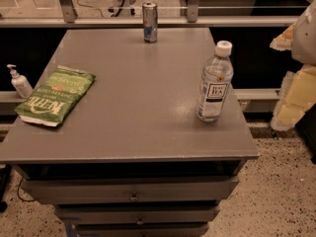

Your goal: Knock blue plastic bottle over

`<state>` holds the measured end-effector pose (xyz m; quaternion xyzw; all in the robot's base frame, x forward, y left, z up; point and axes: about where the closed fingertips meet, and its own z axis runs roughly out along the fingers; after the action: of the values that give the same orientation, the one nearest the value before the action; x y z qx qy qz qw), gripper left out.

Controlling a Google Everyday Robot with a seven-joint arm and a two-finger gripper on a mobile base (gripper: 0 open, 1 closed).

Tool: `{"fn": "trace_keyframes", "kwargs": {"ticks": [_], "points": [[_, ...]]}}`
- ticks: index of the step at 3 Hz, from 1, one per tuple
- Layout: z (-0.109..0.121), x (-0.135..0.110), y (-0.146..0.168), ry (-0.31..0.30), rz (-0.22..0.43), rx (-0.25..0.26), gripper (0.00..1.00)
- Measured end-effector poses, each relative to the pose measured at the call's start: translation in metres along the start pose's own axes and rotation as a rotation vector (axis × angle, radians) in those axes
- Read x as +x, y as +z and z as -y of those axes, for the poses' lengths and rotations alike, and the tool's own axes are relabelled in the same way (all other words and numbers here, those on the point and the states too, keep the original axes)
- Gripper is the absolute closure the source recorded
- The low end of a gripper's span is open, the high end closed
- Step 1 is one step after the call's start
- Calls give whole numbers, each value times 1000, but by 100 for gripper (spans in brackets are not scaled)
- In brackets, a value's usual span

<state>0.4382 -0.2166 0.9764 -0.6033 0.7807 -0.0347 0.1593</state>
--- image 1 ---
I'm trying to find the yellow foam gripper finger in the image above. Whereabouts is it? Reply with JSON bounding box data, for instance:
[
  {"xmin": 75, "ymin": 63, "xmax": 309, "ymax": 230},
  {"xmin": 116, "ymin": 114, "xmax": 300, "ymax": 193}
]
[
  {"xmin": 271, "ymin": 64, "xmax": 316, "ymax": 131},
  {"xmin": 270, "ymin": 24, "xmax": 294, "ymax": 51}
]

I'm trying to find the clear plastic water bottle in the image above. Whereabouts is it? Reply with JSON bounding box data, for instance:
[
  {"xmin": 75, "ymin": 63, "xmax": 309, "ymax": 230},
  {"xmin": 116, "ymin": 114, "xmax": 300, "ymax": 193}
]
[{"xmin": 197, "ymin": 40, "xmax": 234, "ymax": 122}]

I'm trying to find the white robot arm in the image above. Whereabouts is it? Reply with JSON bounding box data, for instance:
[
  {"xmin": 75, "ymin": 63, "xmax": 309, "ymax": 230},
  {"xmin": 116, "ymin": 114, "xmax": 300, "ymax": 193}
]
[{"xmin": 270, "ymin": 0, "xmax": 316, "ymax": 131}]

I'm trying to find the white pump dispenser bottle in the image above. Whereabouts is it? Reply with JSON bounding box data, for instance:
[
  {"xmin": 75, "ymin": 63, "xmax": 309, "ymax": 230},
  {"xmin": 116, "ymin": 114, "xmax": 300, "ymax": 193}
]
[{"xmin": 7, "ymin": 64, "xmax": 33, "ymax": 99}]

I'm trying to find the grey top drawer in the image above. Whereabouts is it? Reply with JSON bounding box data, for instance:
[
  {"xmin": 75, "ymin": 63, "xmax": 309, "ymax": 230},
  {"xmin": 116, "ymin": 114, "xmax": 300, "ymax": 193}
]
[{"xmin": 22, "ymin": 176, "xmax": 239, "ymax": 204}]

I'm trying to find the grey drawer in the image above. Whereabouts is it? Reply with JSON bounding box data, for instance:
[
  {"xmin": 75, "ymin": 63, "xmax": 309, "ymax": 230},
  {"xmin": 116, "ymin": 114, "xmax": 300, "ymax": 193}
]
[
  {"xmin": 22, "ymin": 176, "xmax": 239, "ymax": 204},
  {"xmin": 55, "ymin": 204, "xmax": 219, "ymax": 224},
  {"xmin": 77, "ymin": 223, "xmax": 208, "ymax": 237}
]

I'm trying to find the silver blue drink can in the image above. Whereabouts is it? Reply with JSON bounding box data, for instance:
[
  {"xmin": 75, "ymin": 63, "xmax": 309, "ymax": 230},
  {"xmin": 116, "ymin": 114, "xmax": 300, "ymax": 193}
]
[{"xmin": 142, "ymin": 2, "xmax": 158, "ymax": 42}]

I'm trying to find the grey middle drawer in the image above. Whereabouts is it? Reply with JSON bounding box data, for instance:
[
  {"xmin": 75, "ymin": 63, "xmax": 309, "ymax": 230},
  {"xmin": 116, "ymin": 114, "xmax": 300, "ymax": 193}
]
[{"xmin": 55, "ymin": 204, "xmax": 219, "ymax": 224}]

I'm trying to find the grey bottom drawer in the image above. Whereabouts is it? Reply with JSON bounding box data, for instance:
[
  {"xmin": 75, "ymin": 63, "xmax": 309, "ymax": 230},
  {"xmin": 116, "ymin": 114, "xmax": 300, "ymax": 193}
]
[{"xmin": 77, "ymin": 223, "xmax": 208, "ymax": 237}]

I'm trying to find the green Kettle chips bag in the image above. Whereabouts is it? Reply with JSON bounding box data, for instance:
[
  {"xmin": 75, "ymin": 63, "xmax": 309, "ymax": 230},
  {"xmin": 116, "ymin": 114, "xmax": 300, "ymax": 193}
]
[{"xmin": 15, "ymin": 65, "xmax": 96, "ymax": 127}]

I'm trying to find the metal railing post right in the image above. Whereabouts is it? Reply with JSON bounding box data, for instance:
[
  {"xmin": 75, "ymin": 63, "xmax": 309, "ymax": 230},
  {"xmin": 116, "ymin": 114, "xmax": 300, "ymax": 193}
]
[{"xmin": 187, "ymin": 0, "xmax": 199, "ymax": 23}]

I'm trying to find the metal railing post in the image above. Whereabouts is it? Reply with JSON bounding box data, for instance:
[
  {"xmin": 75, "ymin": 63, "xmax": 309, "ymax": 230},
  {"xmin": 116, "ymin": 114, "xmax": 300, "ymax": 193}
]
[
  {"xmin": 59, "ymin": 0, "xmax": 77, "ymax": 23},
  {"xmin": 187, "ymin": 0, "xmax": 199, "ymax": 23}
]

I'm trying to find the metal railing post left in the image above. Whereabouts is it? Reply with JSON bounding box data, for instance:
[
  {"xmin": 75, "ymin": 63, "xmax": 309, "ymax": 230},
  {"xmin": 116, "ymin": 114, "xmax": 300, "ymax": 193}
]
[{"xmin": 59, "ymin": 0, "xmax": 77, "ymax": 23}]

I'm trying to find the black floor cable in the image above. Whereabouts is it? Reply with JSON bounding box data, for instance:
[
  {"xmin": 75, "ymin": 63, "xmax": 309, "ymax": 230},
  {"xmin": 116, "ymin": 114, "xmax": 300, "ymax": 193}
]
[{"xmin": 16, "ymin": 177, "xmax": 37, "ymax": 203}]

